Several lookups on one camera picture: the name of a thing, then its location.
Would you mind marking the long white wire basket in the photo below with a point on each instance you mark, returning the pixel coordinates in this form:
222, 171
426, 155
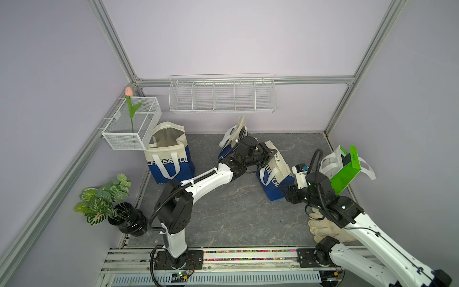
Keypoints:
226, 98

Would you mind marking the potted green leafy plant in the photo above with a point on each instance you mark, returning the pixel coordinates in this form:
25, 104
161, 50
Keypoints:
109, 203

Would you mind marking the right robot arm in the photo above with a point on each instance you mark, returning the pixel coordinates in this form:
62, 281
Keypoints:
319, 186

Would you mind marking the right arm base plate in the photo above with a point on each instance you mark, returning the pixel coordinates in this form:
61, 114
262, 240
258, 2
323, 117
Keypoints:
313, 257

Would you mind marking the blue beige takeout bag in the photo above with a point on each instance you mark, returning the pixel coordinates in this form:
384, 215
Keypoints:
168, 155

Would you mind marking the artificial pink tulip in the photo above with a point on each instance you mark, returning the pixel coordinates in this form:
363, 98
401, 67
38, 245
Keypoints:
132, 108

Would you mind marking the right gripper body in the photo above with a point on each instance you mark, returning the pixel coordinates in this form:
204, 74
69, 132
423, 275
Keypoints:
297, 195

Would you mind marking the aluminium frame rail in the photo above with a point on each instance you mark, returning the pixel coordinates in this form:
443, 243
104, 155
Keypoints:
246, 78

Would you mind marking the green and white takeout bag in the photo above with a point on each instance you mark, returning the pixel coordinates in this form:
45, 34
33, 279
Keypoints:
341, 167

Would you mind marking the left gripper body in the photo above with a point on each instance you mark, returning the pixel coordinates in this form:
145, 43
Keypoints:
260, 156

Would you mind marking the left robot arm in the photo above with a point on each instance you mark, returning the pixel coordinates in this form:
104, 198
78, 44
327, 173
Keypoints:
173, 210

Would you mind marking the small white wire basket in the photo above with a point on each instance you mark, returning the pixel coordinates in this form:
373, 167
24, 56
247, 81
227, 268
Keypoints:
117, 131

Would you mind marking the beige work glove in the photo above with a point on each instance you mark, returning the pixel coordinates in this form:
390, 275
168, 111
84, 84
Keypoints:
320, 227

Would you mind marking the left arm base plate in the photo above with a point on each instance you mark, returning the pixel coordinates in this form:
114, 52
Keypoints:
190, 259

